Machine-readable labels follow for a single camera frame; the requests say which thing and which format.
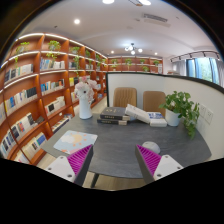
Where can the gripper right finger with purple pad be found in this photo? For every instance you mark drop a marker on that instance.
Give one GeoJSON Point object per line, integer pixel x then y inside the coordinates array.
{"type": "Point", "coordinates": [153, 166]}

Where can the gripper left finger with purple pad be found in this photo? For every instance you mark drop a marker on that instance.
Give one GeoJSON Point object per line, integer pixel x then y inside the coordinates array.
{"type": "Point", "coordinates": [73, 167]}

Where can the white computer mouse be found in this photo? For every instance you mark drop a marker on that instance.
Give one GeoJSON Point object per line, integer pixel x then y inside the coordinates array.
{"type": "Point", "coordinates": [151, 146]}

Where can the white blue closed book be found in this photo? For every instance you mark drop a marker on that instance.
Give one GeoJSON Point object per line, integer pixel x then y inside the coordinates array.
{"type": "Point", "coordinates": [157, 119]}

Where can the lower dark hardcover book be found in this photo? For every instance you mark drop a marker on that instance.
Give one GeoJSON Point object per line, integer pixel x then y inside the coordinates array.
{"type": "Point", "coordinates": [108, 121]}

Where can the dark hardcover book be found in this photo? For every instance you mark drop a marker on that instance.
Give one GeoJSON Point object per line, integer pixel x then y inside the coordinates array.
{"type": "Point", "coordinates": [108, 121]}
{"type": "Point", "coordinates": [117, 113]}

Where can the open white book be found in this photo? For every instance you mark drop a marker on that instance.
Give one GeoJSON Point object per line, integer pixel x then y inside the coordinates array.
{"type": "Point", "coordinates": [137, 113]}

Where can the green plant in white pot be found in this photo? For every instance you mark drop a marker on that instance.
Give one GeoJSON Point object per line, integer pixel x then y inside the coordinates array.
{"type": "Point", "coordinates": [180, 104]}

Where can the right tan chair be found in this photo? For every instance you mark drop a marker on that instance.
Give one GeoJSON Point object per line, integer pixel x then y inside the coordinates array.
{"type": "Point", "coordinates": [152, 101]}

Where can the tan chair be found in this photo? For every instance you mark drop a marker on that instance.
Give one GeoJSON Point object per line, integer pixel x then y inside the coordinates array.
{"type": "Point", "coordinates": [152, 101]}
{"type": "Point", "coordinates": [124, 96]}

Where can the upper dark hardcover book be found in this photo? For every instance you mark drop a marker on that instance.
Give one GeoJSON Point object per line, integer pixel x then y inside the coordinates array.
{"type": "Point", "coordinates": [117, 113]}

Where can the left tan chair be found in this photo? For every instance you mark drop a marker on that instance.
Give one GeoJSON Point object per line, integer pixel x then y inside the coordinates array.
{"type": "Point", "coordinates": [124, 96]}

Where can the white vase with flowers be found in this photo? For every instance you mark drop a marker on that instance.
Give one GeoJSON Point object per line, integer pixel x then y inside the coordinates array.
{"type": "Point", "coordinates": [84, 91]}

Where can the large orange wooden bookshelf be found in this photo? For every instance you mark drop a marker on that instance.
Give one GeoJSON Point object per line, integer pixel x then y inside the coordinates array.
{"type": "Point", "coordinates": [37, 80]}

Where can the ceiling chandelier lamp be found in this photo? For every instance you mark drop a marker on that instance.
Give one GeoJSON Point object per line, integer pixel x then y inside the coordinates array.
{"type": "Point", "coordinates": [132, 49]}

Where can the white wall socket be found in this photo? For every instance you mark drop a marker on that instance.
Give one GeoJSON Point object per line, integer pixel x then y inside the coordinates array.
{"type": "Point", "coordinates": [208, 116]}

